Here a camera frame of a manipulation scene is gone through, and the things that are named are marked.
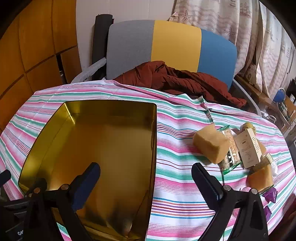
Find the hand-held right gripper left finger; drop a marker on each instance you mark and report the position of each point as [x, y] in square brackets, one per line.
[85, 185]

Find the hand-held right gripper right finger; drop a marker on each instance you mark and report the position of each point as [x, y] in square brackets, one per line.
[205, 187]

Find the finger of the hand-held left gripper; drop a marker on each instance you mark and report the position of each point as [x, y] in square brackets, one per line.
[4, 177]

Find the gold rectangular tin box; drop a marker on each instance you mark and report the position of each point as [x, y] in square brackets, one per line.
[104, 139]

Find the beige carton box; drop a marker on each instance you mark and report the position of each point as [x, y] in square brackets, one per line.
[247, 148]

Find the clear plastic item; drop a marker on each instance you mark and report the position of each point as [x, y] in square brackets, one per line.
[274, 169]

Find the green-edged snack packet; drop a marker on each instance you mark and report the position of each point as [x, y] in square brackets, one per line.
[231, 153]

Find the large yellow sponge block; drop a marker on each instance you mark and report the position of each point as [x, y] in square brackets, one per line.
[208, 141]

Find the pink green striped tablecloth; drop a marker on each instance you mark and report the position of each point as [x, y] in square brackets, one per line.
[175, 143]

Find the small yellow sponge block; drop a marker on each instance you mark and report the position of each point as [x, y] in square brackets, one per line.
[260, 178]

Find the purple candy wrapper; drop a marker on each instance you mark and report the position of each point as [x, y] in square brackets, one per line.
[270, 194]
[267, 213]

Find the small cream box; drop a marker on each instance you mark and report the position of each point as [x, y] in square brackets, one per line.
[268, 160]

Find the yellow smiley toy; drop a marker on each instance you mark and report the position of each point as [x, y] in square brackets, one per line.
[247, 126]

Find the wooden side desk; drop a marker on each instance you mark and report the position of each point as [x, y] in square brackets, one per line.
[256, 92]

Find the red-brown jacket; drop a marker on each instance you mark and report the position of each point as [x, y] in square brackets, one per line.
[180, 81]

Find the paper bag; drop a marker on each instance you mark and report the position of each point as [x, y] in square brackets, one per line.
[252, 71]

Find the black storage box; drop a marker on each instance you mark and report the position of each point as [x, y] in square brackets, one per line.
[291, 90]

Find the orange wooden wardrobe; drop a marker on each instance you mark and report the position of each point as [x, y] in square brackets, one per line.
[34, 46]

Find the black rolled mat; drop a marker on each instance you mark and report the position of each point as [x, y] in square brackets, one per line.
[100, 41]

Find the grey yellow blue chair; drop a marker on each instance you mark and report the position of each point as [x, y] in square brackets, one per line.
[173, 44]

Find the pink patterned curtain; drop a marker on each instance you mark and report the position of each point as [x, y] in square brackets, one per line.
[219, 18]

